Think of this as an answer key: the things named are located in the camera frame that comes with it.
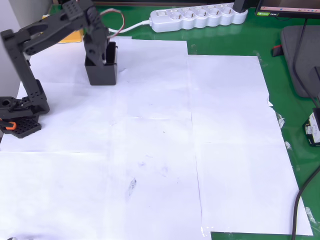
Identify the white power strip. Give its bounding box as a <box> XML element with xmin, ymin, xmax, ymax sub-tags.
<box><xmin>149</xmin><ymin>2</ymin><xmax>249</xmax><ymax>34</ymax></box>

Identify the yellow cardboard box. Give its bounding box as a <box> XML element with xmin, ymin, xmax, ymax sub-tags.
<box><xmin>41</xmin><ymin>14</ymin><xmax>84</xmax><ymax>44</ymax></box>

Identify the thick black cable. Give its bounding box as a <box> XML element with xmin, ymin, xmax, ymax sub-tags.
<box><xmin>290</xmin><ymin>165</ymin><xmax>320</xmax><ymax>240</ymax></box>

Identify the black plug adapter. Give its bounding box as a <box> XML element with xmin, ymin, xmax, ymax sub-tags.
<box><xmin>232</xmin><ymin>0</ymin><xmax>250</xmax><ymax>14</ymax></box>

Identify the black device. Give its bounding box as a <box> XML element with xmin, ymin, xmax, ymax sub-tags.
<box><xmin>313</xmin><ymin>65</ymin><xmax>320</xmax><ymax>101</ymax></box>

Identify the red servo cable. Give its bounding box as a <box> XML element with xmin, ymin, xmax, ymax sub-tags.
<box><xmin>99</xmin><ymin>8</ymin><xmax>126</xmax><ymax>40</ymax></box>

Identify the small printed cardboard box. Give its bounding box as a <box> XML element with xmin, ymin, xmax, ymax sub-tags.
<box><xmin>302</xmin><ymin>107</ymin><xmax>320</xmax><ymax>148</ymax></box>

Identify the black square cup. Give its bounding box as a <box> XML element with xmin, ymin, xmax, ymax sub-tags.
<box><xmin>84</xmin><ymin>41</ymin><xmax>119</xmax><ymax>87</ymax></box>

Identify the thin black cable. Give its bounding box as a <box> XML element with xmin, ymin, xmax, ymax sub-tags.
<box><xmin>292</xmin><ymin>17</ymin><xmax>320</xmax><ymax>109</ymax></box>

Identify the grey laptop sleeve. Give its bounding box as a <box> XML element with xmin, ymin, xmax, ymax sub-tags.
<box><xmin>279</xmin><ymin>24</ymin><xmax>320</xmax><ymax>99</ymax></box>

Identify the red and black tag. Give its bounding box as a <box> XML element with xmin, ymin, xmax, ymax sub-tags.
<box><xmin>271</xmin><ymin>44</ymin><xmax>284</xmax><ymax>58</ymax></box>

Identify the black monitor with stickers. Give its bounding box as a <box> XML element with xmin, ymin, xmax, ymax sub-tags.
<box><xmin>254</xmin><ymin>0</ymin><xmax>320</xmax><ymax>19</ymax></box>

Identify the green desk mat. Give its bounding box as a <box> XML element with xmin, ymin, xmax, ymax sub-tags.
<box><xmin>48</xmin><ymin>2</ymin><xmax>320</xmax><ymax>240</ymax></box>

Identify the orange clamp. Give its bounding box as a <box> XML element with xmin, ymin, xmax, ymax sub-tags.
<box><xmin>0</xmin><ymin>119</ymin><xmax>17</xmax><ymax>131</ymax></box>

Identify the white power cable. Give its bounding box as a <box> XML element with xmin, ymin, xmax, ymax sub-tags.
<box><xmin>108</xmin><ymin>19</ymin><xmax>153</xmax><ymax>34</ymax></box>

